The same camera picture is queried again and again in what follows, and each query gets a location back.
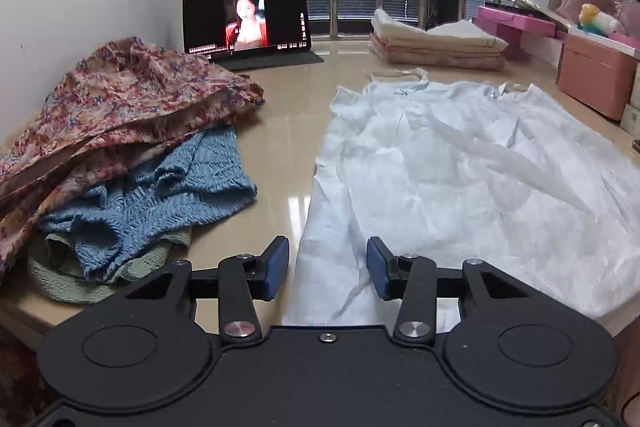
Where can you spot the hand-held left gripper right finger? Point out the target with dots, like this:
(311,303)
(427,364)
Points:
(377,269)

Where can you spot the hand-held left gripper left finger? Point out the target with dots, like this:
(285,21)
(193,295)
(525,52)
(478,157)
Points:
(277,268)

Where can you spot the white garment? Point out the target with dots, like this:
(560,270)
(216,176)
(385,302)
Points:
(450,167)

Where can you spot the blue knit garment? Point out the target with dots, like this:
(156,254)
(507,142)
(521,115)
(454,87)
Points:
(165,202)

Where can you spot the green knit garment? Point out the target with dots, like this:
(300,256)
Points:
(60,282)

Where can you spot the floral print garment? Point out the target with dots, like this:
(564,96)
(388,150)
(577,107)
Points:
(125,97)

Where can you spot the cream folded towel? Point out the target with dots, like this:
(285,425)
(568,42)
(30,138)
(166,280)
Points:
(450,36)

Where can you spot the black tablet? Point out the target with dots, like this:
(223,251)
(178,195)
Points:
(210,22)

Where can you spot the magenta flat box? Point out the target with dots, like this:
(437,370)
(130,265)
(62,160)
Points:
(515,21)

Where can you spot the salmon pink storage box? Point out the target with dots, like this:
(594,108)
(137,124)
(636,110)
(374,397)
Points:
(595,77)

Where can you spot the small white carton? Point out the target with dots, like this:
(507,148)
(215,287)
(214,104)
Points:
(631,119)

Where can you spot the yellow plush toy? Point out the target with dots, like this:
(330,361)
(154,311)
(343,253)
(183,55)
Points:
(590,14)

